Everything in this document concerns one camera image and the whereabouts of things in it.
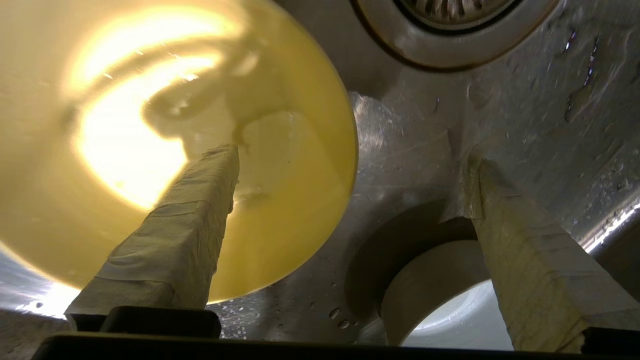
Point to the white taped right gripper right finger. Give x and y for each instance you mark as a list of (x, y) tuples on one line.
[(530, 260)]

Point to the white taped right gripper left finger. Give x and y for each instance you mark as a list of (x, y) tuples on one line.
[(175, 240)]

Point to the pale grey bowl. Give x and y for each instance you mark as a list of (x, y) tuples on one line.
[(440, 300)]

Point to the yellow bowl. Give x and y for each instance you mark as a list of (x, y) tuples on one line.
[(100, 150)]

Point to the stainless steel sink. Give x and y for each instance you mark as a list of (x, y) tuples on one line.
[(425, 160)]

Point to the round metal drain strainer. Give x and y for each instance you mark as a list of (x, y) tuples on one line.
[(450, 35)]

